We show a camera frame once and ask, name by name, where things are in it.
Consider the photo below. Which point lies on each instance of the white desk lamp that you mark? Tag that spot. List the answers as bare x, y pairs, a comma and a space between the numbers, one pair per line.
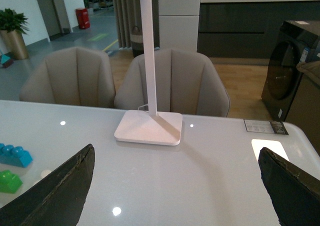
149, 127

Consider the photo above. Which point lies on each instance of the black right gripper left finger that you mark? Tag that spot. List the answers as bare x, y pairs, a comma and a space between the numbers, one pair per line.
56, 200

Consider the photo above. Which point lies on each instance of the beige right chair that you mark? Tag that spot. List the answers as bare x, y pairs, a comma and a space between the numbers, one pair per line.
186, 83

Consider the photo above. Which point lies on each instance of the potted green plant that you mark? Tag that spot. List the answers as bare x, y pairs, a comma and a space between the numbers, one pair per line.
11, 21

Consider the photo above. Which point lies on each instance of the green two-stud block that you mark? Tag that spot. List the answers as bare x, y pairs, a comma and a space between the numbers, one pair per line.
9, 182

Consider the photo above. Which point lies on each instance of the beige left chair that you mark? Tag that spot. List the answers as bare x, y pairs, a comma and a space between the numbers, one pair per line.
76, 76

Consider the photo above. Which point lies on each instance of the beige curtain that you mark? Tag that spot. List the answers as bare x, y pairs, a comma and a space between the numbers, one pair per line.
128, 15

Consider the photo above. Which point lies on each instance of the white drawer cabinet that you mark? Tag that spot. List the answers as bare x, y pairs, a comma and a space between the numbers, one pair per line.
179, 24

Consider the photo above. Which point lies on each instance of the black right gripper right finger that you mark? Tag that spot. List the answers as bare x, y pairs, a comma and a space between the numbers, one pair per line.
294, 193

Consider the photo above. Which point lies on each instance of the table label sticker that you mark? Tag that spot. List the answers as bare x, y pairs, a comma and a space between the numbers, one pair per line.
268, 127

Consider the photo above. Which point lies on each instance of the gold plant pot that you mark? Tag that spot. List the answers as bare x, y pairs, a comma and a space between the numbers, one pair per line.
15, 44

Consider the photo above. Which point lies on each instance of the red bin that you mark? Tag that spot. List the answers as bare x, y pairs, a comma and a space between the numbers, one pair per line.
82, 18

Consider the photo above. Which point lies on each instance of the beige chair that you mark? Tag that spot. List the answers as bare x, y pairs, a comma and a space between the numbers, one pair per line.
76, 76
186, 83

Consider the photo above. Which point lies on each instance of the blue three-stud block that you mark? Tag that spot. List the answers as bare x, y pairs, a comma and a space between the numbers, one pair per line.
14, 156

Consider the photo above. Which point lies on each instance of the black washing machine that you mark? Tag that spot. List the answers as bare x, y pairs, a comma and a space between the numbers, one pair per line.
297, 42

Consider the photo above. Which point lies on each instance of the dark counter cabinet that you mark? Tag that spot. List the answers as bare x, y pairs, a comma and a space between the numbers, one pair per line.
247, 28

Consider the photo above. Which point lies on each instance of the woven basket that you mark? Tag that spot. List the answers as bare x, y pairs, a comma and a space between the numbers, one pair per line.
136, 39

